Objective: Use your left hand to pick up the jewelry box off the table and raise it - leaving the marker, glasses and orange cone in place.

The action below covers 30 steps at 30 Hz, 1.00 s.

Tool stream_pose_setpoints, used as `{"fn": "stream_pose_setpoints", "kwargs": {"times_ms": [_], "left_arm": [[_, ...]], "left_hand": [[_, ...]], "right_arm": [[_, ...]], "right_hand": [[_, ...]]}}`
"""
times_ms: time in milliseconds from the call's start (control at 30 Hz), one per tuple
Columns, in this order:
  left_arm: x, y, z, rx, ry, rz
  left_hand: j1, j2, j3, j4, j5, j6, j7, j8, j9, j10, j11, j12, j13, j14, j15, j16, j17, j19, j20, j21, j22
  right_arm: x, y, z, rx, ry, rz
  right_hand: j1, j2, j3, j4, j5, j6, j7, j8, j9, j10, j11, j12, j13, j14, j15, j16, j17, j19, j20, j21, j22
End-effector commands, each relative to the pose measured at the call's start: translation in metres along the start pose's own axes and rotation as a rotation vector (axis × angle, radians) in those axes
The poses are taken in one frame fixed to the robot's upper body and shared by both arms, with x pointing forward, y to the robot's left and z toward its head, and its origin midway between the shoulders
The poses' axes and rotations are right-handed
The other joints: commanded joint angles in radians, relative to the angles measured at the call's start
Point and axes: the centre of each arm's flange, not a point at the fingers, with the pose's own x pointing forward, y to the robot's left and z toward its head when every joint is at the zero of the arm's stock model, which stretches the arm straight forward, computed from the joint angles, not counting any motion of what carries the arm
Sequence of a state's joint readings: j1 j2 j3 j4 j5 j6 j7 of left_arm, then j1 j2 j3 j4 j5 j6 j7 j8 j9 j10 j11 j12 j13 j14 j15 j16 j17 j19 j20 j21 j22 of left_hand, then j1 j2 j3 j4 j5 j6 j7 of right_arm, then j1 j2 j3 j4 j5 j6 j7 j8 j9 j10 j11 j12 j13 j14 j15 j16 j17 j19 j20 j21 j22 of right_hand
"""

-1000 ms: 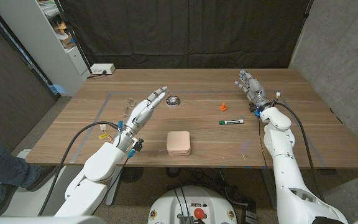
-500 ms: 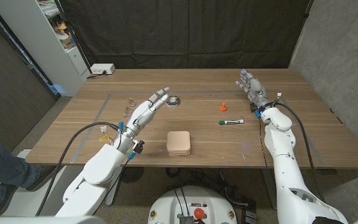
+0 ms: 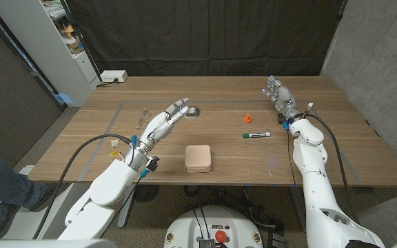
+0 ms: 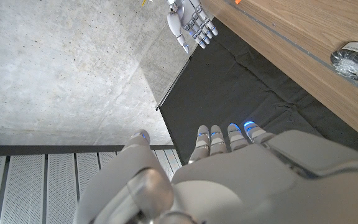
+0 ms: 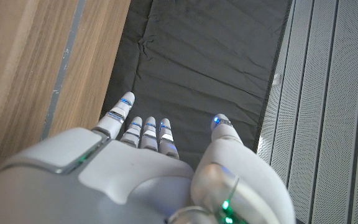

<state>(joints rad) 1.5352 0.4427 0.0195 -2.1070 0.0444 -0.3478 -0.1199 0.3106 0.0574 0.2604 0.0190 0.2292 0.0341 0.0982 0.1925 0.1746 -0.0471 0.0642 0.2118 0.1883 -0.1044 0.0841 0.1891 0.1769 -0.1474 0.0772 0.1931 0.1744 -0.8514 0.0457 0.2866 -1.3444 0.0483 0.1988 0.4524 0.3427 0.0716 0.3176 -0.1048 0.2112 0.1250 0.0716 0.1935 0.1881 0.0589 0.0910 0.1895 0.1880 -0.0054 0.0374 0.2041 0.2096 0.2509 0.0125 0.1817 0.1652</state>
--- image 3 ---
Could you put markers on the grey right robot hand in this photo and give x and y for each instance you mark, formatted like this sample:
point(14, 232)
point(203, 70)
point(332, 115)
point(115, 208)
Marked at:
point(284, 98)

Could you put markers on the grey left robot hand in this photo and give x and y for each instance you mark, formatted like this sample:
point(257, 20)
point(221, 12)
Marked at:
point(162, 125)

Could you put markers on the peach square jewelry box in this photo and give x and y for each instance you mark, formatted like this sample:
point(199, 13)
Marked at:
point(198, 156)

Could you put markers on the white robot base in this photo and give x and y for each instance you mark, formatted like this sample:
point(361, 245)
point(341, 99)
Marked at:
point(184, 227)

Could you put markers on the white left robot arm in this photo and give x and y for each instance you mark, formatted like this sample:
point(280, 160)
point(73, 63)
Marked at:
point(112, 182)

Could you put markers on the small orange cone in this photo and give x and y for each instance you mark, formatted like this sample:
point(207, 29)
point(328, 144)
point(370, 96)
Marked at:
point(247, 119)

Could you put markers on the green whiteboard marker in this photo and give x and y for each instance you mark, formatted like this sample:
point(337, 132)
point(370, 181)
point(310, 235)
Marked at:
point(257, 135)

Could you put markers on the cardboard box on shelf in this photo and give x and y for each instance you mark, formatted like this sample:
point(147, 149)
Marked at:
point(73, 45)

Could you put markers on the black table control box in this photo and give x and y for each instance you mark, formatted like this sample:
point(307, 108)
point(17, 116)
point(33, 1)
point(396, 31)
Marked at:
point(362, 190)

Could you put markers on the small clear glass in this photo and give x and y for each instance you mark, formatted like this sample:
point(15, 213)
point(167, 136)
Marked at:
point(145, 113)

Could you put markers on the white power strip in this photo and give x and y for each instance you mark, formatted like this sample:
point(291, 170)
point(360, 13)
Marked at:
point(114, 75)

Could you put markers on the black round grille object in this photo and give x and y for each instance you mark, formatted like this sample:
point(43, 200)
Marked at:
point(147, 193)

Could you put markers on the white table leg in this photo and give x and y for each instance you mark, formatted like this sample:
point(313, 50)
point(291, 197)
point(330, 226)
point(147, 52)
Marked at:
point(127, 210)

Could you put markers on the black backdrop curtain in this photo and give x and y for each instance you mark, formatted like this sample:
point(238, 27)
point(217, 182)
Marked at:
point(205, 34)

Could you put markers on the red emergency stop button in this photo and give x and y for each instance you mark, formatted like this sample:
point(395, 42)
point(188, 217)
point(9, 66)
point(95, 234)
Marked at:
point(221, 236)

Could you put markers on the yellow toy on shelf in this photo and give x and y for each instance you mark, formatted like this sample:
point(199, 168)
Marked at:
point(67, 31)

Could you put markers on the dark shoe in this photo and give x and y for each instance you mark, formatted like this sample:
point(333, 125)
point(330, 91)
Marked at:
point(45, 198)
point(2, 224)

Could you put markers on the black power adapter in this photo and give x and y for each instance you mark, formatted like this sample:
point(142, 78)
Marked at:
point(276, 239)

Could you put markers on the white shelf cabinet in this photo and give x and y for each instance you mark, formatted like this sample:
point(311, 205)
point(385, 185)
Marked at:
point(40, 44)

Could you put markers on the white floor platform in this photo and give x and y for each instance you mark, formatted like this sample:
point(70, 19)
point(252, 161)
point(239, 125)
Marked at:
point(29, 224)

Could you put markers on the white robot chest shell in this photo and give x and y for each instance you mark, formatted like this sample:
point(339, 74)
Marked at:
point(47, 244)

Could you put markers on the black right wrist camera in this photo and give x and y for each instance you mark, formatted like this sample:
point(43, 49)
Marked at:
point(281, 118)

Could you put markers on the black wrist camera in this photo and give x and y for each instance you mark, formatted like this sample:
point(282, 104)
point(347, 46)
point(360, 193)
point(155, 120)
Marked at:
point(281, 118)
point(153, 163)

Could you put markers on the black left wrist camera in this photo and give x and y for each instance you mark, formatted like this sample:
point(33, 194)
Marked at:
point(153, 163)

